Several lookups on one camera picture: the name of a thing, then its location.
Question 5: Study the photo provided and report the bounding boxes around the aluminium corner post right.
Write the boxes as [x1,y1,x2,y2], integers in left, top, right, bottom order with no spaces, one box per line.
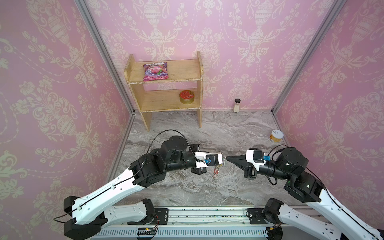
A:
[271,0,347,116]

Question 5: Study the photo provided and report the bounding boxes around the spice jar black lid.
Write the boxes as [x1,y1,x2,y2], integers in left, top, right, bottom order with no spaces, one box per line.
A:
[234,99,241,113]

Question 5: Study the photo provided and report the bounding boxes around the pink snack bag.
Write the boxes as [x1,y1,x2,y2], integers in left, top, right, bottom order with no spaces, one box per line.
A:
[143,62,169,82]

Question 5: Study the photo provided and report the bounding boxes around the red gold round tin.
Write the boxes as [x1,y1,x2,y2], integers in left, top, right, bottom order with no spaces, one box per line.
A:
[179,90,195,105]

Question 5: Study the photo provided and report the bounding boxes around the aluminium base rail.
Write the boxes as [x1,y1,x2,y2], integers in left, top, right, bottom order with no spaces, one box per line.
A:
[103,205,301,226]

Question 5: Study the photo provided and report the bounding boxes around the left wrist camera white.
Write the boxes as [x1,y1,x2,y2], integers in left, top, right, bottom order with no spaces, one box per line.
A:
[195,152,223,168]

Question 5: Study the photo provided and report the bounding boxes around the wooden two-tier shelf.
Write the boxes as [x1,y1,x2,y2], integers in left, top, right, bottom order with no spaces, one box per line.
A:
[124,51,204,131]

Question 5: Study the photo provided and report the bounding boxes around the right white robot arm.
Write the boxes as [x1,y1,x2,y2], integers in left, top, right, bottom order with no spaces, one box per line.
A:
[226,145,384,240]

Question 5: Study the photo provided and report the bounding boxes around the aluminium corner post left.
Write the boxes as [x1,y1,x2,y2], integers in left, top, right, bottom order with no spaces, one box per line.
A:
[74,0,135,116]

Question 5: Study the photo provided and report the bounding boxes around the orange fruit can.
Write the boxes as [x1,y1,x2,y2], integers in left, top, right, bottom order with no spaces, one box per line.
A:
[270,129,284,143]

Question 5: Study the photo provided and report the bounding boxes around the aluminium corner post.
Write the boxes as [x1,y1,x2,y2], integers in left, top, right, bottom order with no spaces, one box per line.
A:
[74,0,135,116]
[271,0,347,116]

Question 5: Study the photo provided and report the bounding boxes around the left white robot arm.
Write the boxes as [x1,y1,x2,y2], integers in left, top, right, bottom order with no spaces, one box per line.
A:
[63,133,215,240]

